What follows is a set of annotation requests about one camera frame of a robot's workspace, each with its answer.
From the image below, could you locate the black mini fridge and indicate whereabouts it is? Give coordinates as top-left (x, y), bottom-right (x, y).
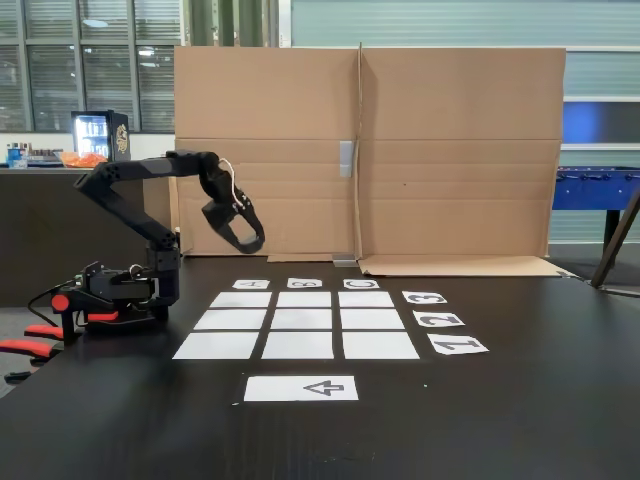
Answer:
top-left (71, 109), bottom-right (132, 162)

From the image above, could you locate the dark brown counter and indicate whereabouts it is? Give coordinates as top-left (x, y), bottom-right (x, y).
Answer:
top-left (0, 167), bottom-right (177, 307)

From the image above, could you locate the brown wooden stand leg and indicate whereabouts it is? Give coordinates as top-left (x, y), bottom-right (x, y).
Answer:
top-left (591, 187), bottom-right (640, 289)

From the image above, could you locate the orange snack pile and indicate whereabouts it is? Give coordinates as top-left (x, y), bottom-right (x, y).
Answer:
top-left (59, 150), bottom-right (109, 169)

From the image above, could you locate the white paper grid square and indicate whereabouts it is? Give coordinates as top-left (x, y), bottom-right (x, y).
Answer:
top-left (172, 332), bottom-right (260, 360)
top-left (338, 292), bottom-right (396, 308)
top-left (193, 309), bottom-right (268, 331)
top-left (261, 332), bottom-right (335, 360)
top-left (269, 309), bottom-right (333, 331)
top-left (342, 332), bottom-right (420, 360)
top-left (340, 309), bottom-right (405, 331)
top-left (209, 292), bottom-right (272, 308)
top-left (276, 292), bottom-right (332, 308)

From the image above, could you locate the paper label number 2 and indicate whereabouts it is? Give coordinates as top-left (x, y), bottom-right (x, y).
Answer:
top-left (413, 311), bottom-right (466, 329)

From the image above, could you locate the paper label number 3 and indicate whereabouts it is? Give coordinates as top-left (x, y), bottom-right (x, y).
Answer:
top-left (402, 291), bottom-right (448, 305)

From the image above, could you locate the white arrow paper sheet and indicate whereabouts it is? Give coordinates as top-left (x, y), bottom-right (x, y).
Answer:
top-left (243, 375), bottom-right (360, 402)

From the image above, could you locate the red black bar clamp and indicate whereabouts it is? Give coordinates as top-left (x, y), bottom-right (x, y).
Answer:
top-left (49, 287), bottom-right (121, 346)
top-left (0, 323), bottom-right (65, 385)

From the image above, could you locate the paper label number 1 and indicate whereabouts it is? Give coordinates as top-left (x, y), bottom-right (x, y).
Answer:
top-left (427, 335), bottom-right (490, 356)

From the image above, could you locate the brown cardboard panel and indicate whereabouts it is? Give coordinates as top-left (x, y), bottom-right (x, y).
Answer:
top-left (355, 42), bottom-right (574, 278)
top-left (172, 46), bottom-right (362, 264)

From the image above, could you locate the black power cable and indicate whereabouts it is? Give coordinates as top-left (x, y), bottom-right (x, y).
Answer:
top-left (27, 283), bottom-right (69, 326)

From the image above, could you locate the blue foosball table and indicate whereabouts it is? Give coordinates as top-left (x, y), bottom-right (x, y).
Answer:
top-left (552, 164), bottom-right (640, 246)

